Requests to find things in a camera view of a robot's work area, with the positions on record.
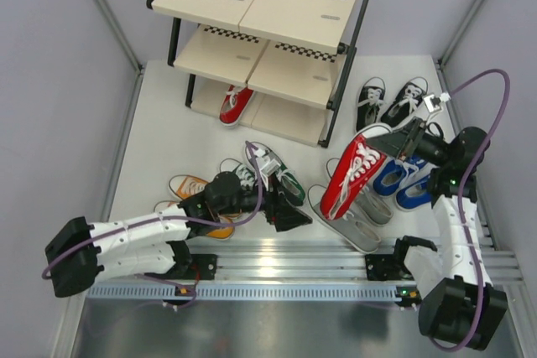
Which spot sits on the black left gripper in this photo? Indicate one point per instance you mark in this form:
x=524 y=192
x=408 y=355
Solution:
x=287 y=216

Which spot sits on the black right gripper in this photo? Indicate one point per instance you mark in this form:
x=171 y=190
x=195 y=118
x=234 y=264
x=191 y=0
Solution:
x=400 y=143

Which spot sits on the red sneaker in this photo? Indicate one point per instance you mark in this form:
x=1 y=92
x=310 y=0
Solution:
x=357 y=165
x=234 y=105

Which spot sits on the green sneaker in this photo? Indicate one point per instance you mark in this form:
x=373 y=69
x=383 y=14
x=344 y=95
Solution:
x=293 y=190
x=239 y=171

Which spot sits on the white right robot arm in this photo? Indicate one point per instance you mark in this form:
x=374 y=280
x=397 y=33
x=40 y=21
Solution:
x=460 y=306

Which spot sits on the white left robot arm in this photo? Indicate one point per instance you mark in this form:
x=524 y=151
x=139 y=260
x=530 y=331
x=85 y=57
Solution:
x=84 y=253

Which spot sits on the beige three-tier shoe shelf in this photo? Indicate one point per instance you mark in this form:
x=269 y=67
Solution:
x=294 y=55

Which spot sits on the black sneaker right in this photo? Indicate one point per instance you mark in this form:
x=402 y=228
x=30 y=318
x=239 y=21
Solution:
x=407 y=102

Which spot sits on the black sneaker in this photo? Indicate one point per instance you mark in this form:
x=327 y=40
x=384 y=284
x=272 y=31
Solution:
x=407 y=102
x=369 y=101

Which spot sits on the blue sneaker left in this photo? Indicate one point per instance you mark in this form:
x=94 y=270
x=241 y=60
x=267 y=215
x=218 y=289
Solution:
x=395 y=175

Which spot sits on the blue sneaker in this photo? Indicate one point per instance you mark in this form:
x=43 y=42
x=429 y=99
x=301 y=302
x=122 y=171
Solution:
x=395 y=175
x=412 y=192

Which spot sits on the blue sneaker right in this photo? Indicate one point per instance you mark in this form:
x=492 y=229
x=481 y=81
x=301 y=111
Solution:
x=412 y=192

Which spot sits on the black sneaker left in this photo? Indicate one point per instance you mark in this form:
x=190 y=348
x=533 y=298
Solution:
x=369 y=101

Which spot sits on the grey sneaker upper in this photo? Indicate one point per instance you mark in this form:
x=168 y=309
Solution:
x=366 y=203

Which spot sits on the grey sneaker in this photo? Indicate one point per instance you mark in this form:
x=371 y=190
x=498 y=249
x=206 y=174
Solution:
x=351 y=227
x=366 y=203

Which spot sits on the grey sneaker lower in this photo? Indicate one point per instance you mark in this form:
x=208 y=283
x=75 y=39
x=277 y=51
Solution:
x=351 y=227

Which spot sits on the orange sneaker lower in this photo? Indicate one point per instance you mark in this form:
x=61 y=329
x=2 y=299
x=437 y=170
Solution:
x=221 y=233

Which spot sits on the orange sneaker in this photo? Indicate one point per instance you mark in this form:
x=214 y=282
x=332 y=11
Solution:
x=221 y=233
x=183 y=186

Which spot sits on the orange sneaker upper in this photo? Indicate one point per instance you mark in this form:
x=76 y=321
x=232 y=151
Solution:
x=183 y=186

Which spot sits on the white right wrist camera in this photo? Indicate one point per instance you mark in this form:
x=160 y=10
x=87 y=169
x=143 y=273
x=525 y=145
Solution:
x=435 y=103

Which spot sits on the aluminium mounting rail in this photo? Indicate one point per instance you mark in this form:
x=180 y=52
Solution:
x=291 y=270

